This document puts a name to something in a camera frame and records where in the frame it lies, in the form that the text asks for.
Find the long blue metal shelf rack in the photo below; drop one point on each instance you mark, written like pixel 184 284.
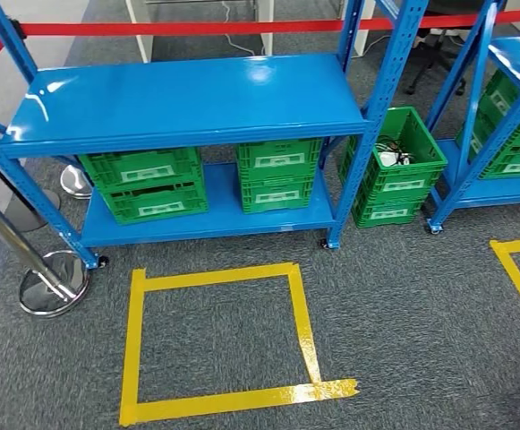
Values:
pixel 174 95

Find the yellow floor tape outline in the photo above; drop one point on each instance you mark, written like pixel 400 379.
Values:
pixel 219 403

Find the white desk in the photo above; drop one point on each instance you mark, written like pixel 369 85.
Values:
pixel 362 30
pixel 145 41

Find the chrome stanchion with round base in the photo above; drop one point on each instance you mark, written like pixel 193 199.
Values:
pixel 54 285

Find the black office chair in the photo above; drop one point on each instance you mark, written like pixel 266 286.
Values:
pixel 436 44

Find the dark stanchion with grey base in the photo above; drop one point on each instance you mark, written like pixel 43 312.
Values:
pixel 31 210

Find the blue metal side rack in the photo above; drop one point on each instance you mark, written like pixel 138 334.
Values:
pixel 488 190

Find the short yellow floor tape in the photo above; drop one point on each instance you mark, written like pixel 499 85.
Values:
pixel 519 285

